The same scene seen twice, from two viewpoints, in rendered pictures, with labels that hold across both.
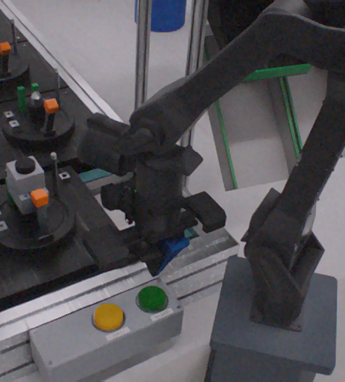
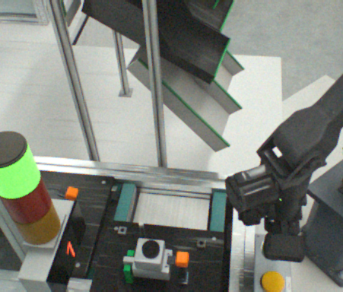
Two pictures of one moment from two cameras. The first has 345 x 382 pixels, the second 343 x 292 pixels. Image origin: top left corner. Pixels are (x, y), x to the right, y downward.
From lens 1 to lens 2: 0.60 m
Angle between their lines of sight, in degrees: 33
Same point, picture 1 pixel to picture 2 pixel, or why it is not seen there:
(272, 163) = (217, 113)
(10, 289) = not seen: outside the picture
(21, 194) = (162, 268)
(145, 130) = (318, 161)
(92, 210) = (168, 233)
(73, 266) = (216, 277)
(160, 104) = (323, 138)
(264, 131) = (201, 98)
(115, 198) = (258, 214)
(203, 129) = (105, 122)
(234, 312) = not seen: outside the picture
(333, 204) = not seen: hidden behind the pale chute
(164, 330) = not seen: hidden behind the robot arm
